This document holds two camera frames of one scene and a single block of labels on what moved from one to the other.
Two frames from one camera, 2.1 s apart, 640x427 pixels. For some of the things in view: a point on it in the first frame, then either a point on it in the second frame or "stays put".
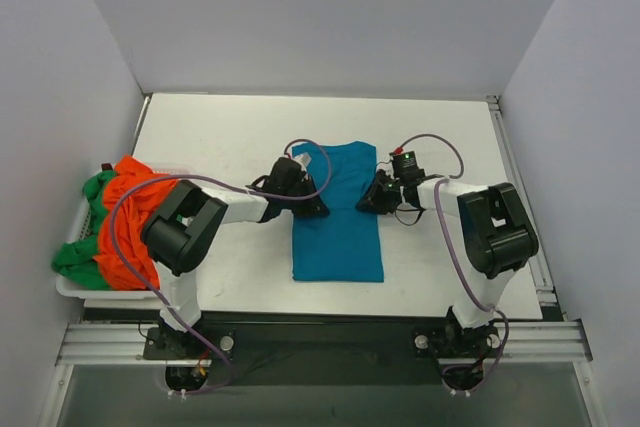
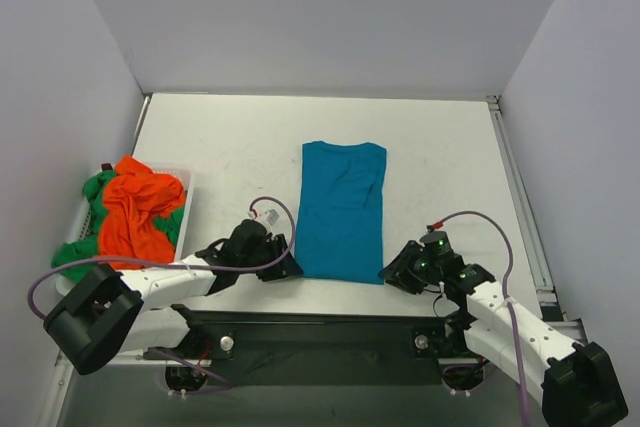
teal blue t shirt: (346, 244) stays put
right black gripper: (378, 194) to (401, 267)
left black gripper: (306, 195) to (275, 255)
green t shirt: (75, 262) stays put
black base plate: (328, 348) stays put
